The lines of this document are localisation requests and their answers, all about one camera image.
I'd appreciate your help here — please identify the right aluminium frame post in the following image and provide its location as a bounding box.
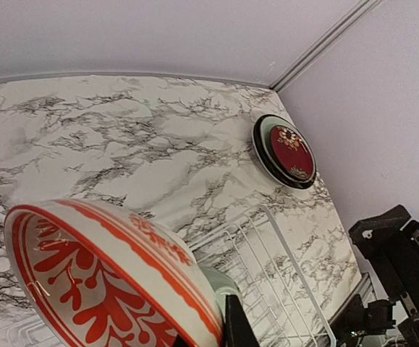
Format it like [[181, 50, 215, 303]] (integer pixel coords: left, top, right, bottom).
[[269, 0, 382, 93]]

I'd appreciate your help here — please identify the pale green ceramic bowl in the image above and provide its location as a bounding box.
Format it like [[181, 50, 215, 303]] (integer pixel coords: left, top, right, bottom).
[[200, 267, 242, 317]]

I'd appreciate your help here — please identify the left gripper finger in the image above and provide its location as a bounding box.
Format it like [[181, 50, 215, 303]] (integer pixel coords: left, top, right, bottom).
[[224, 295, 260, 347]]

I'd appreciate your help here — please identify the white wire dish rack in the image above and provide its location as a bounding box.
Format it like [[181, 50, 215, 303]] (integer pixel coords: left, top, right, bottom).
[[0, 207, 336, 346]]

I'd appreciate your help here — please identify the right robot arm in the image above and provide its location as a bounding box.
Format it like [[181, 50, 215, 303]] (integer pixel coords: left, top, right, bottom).
[[331, 205, 419, 346]]

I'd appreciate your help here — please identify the white and pink bowl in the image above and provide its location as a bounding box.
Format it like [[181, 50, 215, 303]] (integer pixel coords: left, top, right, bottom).
[[4, 199, 224, 346]]

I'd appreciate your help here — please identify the dark red floral plate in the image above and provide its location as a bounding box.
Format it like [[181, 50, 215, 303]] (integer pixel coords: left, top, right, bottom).
[[270, 125, 315, 181]]

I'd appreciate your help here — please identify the light teal plate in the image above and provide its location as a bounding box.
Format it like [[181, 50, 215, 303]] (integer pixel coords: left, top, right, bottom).
[[258, 117, 315, 187]]

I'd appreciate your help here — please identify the black rimmed grey plate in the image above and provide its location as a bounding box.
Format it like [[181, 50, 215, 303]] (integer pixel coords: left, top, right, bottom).
[[252, 113, 318, 190]]

